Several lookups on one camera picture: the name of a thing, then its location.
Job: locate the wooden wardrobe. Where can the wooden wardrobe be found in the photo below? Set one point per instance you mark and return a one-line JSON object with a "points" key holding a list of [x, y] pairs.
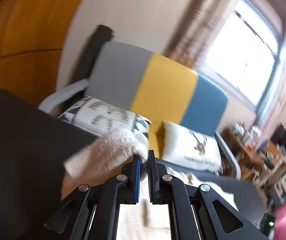
{"points": [[32, 35]]}

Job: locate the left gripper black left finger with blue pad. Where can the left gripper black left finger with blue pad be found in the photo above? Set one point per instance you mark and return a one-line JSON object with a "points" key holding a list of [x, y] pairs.
{"points": [[93, 212]]}

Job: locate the cream knitted sweater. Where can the cream knitted sweater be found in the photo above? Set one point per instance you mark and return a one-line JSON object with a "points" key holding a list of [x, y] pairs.
{"points": [[104, 158]]}

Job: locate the window with metal frame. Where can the window with metal frame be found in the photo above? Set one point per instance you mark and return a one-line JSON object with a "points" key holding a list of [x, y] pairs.
{"points": [[244, 55]]}

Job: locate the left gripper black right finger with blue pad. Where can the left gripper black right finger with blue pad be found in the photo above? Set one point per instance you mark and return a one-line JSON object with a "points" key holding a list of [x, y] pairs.
{"points": [[196, 212]]}

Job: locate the white deer print pillow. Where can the white deer print pillow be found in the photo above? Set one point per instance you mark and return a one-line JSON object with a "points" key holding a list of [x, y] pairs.
{"points": [[190, 149]]}

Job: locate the cluttered wooden desk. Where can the cluttered wooden desk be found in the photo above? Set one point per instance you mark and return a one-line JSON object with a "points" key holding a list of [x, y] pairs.
{"points": [[262, 169]]}

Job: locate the white patterned pillow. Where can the white patterned pillow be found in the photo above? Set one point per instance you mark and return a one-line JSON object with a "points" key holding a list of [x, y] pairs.
{"points": [[98, 117]]}

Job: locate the grey yellow blue sofa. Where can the grey yellow blue sofa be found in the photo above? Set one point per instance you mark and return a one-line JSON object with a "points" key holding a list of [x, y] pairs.
{"points": [[155, 87]]}

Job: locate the black monitor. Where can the black monitor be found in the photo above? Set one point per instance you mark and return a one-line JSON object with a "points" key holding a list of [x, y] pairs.
{"points": [[279, 136]]}

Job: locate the black device with green light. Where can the black device with green light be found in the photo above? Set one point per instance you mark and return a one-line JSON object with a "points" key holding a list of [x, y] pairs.
{"points": [[267, 223]]}

